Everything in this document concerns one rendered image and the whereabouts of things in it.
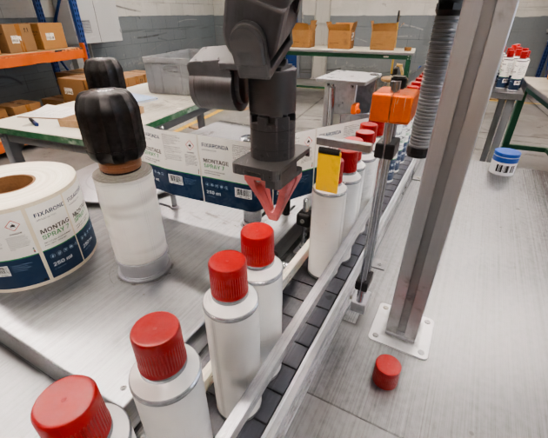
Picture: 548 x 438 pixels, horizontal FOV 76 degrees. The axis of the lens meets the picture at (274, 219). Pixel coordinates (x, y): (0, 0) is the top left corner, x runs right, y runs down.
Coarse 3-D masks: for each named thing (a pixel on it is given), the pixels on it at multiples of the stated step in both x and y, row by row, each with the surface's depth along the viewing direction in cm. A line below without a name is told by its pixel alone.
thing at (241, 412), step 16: (368, 208) 63; (352, 240) 54; (336, 256) 50; (320, 288) 45; (304, 304) 42; (304, 320) 41; (288, 336) 38; (272, 352) 36; (272, 368) 35; (256, 384) 33; (240, 400) 32; (256, 400) 32; (240, 416) 30; (224, 432) 29
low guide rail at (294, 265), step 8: (304, 248) 60; (296, 256) 58; (304, 256) 60; (288, 264) 56; (296, 264) 57; (288, 272) 55; (296, 272) 57; (288, 280) 55; (208, 368) 40; (208, 376) 39; (208, 384) 40
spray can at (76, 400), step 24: (72, 384) 20; (96, 384) 20; (48, 408) 19; (72, 408) 19; (96, 408) 19; (120, 408) 23; (48, 432) 18; (72, 432) 18; (96, 432) 20; (120, 432) 21
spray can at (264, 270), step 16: (256, 224) 35; (256, 240) 32; (272, 240) 34; (256, 256) 33; (272, 256) 35; (256, 272) 34; (272, 272) 35; (256, 288) 34; (272, 288) 35; (272, 304) 36; (272, 320) 37; (272, 336) 38
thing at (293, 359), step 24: (360, 240) 68; (288, 288) 57; (336, 288) 57; (288, 312) 52; (312, 312) 52; (312, 336) 48; (288, 360) 45; (288, 384) 42; (216, 408) 39; (264, 408) 39; (216, 432) 37; (240, 432) 37
